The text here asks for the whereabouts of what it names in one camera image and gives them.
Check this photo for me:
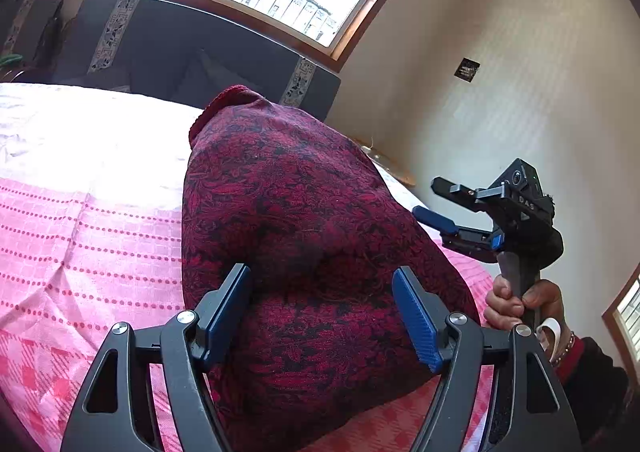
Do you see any dark wall switch plate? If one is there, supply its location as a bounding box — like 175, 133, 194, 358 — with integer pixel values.
454, 57, 481, 82

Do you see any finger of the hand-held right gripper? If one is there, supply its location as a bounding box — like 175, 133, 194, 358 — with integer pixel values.
412, 205, 501, 264
431, 176, 496, 213

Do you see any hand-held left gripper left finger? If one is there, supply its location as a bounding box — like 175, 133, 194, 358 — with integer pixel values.
60, 263, 252, 452

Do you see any large grey cushion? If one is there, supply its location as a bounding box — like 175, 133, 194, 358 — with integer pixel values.
172, 50, 251, 108

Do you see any black chair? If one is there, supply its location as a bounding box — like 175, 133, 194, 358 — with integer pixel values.
0, 0, 66, 78

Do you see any small grey cushion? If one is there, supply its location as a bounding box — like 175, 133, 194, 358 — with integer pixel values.
65, 65, 133, 93

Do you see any red floral knit sweater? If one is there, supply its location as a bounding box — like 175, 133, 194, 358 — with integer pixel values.
181, 85, 483, 452

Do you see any person's right hand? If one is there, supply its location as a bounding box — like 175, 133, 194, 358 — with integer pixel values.
484, 276, 571, 365

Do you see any small wooden framed window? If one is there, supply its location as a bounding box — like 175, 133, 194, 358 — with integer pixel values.
602, 262, 640, 368

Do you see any pink white checked bedsheet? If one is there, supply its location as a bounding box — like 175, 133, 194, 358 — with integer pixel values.
0, 82, 501, 452

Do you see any round wooden table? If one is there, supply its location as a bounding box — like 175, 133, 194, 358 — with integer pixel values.
350, 135, 417, 187

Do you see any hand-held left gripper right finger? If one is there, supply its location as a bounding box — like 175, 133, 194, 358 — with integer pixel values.
391, 266, 583, 452

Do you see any person's right forearm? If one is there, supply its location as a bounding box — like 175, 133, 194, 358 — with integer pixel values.
550, 332, 631, 433

